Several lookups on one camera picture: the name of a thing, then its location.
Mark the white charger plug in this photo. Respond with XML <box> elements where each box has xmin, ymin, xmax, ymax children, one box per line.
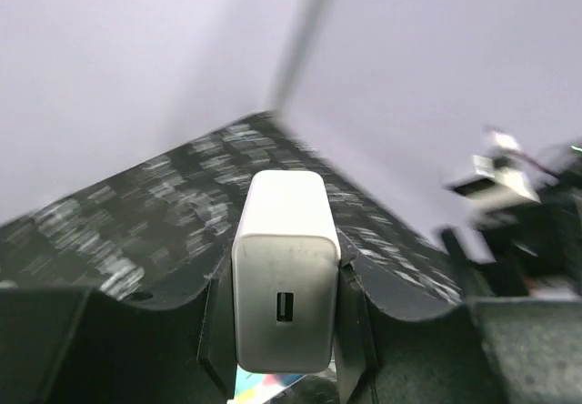
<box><xmin>231</xmin><ymin>170</ymin><xmax>341</xmax><ymax>374</ymax></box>

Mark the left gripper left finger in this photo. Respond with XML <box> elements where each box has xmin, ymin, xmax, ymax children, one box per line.
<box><xmin>0</xmin><ymin>253</ymin><xmax>237</xmax><ymax>404</ymax></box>

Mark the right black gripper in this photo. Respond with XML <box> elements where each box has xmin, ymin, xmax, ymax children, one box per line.
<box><xmin>439</xmin><ymin>142</ymin><xmax>581</xmax><ymax>299</ymax></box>

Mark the white multicolour power strip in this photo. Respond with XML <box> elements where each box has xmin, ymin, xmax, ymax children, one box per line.
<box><xmin>227</xmin><ymin>359</ymin><xmax>336</xmax><ymax>403</ymax></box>

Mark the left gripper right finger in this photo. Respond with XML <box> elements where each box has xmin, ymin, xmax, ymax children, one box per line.
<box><xmin>334</xmin><ymin>253</ymin><xmax>582</xmax><ymax>404</ymax></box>

